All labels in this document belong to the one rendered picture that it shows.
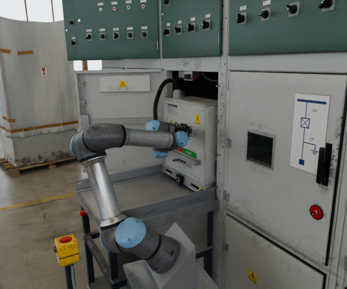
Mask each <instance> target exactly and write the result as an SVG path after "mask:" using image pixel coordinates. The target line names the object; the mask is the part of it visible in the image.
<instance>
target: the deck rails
mask: <svg viewBox="0 0 347 289"><path fill-rule="evenodd" d="M161 169H162V164H160V165H154V166H148V167H143V168H139V169H133V170H127V171H122V172H118V173H112V174H109V176H110V179H111V182H112V185H117V184H120V183H126V182H131V181H136V180H140V179H145V178H150V177H155V176H158V175H164V174H166V173H164V172H162V171H161ZM78 182H82V183H80V184H77V183H78ZM75 184H76V192H84V191H87V190H92V187H91V185H90V182H89V178H86V179H79V180H76V181H75ZM213 199H216V198H215V188H210V189H206V190H202V191H199V192H194V193H190V194H186V195H183V196H179V197H175V198H170V199H167V200H163V201H159V202H154V203H151V204H147V205H143V206H138V207H135V208H131V209H127V210H122V211H121V213H122V214H123V215H125V216H126V217H127V218H129V217H134V218H137V219H139V220H140V219H143V218H147V217H151V216H155V215H157V214H162V213H165V212H169V211H172V210H176V209H180V208H184V207H186V206H191V205H195V204H198V203H201V202H205V201H209V200H213Z"/></svg>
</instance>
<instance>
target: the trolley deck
mask: <svg viewBox="0 0 347 289"><path fill-rule="evenodd" d="M113 188H114V191H115V195H116V198H117V201H118V203H119V207H120V210H121V211H122V210H127V209H131V208H135V207H138V206H143V205H147V204H151V203H154V202H159V201H163V200H167V199H170V198H175V197H179V196H183V195H186V194H190V193H194V192H196V191H193V190H192V189H190V188H189V187H187V186H186V185H185V184H183V183H178V182H177V181H176V179H174V178H173V177H171V176H170V175H168V174H164V175H158V176H155V177H150V178H145V179H140V180H136V181H131V182H126V183H120V184H117V185H113ZM75 193H76V198H77V200H78V201H79V203H80V204H81V206H82V207H83V209H84V211H86V212H87V211H88V213H87V215H88V216H89V218H90V219H91V221H92V223H93V224H94V225H95V227H96V228H97V230H98V231H99V233H101V228H100V224H101V222H102V219H101V216H100V212H99V209H98V206H97V203H96V200H95V197H94V194H93V190H87V191H84V192H76V189H75ZM217 209H218V200H217V199H213V200H209V201H205V202H201V203H198V204H195V205H191V206H186V207H184V208H180V209H176V210H172V211H169V212H165V213H162V214H157V215H155V216H151V217H147V218H143V219H140V220H141V221H142V222H143V223H144V224H146V225H147V226H149V227H150V228H152V229H153V228H157V227H159V226H163V225H167V224H170V223H173V222H177V221H180V220H184V219H187V218H190V217H193V216H197V215H200V214H203V213H207V212H211V211H213V210H217Z"/></svg>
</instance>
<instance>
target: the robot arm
mask: <svg viewBox="0 0 347 289"><path fill-rule="evenodd" d="M195 131H196V130H193V129H192V128H191V127H190V126H187V124H184V123H181V124H177V125H176V124H173V123H169V121H167V122H162V121H158V120H149V121H148V122H147V124H146V127H145V130H143V129H136V128H126V127H125V126H123V125H122V124H112V123H95V124H92V125H90V126H88V127H87V128H85V129H83V130H81V131H79V132H78V133H76V134H75V135H74V136H73V138H72V139H71V141H70V150H71V152H72V154H73V155H74V156H75V157H77V158H78V160H79V162H80V164H81V165H83V166H85V169H86V172H87V175H88V178H89V182H90V185H91V187H92V190H93V194H94V197H95V200H96V203H97V206H98V209H99V212H100V216H101V219H102V222H101V224H100V228H101V233H100V243H101V245H102V247H103V248H104V249H105V250H106V251H109V252H112V253H134V254H135V255H137V256H138V257H140V258H142V259H143V260H145V261H146V263H147V264H148V265H149V267H150V268H151V270H152V271H154V272H156V273H157V274H163V273H165V272H167V271H168V270H170V269H171V268H172V266H173V265H174V264H175V262H176V260H177V258H178V255H179V243H178V242H177V241H176V240H175V239H174V238H172V237H169V236H164V235H160V234H159V233H157V232H156V231H155V230H153V229H152V228H150V227H149V226H147V225H146V224H144V223H143V222H142V221H141V220H139V219H137V218H134V217H129V218H127V217H126V216H125V215H123V214H122V213H121V210H120V207H119V203H118V201H117V198H116V195H115V191H114V188H113V185H112V182H111V179H110V176H109V173H108V169H107V166H106V164H105V158H106V156H107V154H106V152H105V150H107V149H111V148H115V147H118V148H121V147H123V146H141V147H152V149H153V150H152V151H153V156H154V158H166V157H168V152H169V151H172V150H175V149H178V148H182V147H183V146H186V145H187V144H188V140H189V137H195V136H193V135H194V134H195Z"/></svg>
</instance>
